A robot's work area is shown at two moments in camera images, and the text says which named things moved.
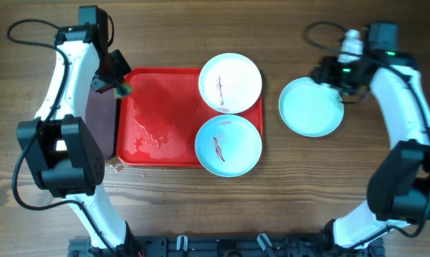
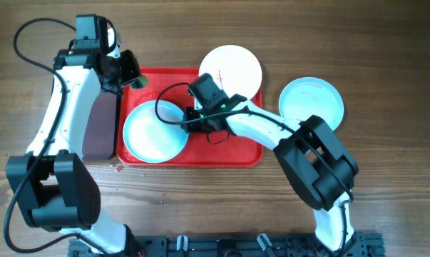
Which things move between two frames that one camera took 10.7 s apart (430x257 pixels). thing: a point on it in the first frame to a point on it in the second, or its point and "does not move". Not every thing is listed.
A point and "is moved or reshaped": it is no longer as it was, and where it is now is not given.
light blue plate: (310, 108) does not move
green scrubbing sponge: (122, 92) to (140, 83)
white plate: (229, 83) is moved or reshaped
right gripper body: (346, 76) to (201, 126)
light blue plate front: (228, 145) to (147, 138)
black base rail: (225, 245) does not move
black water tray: (102, 115) does not move
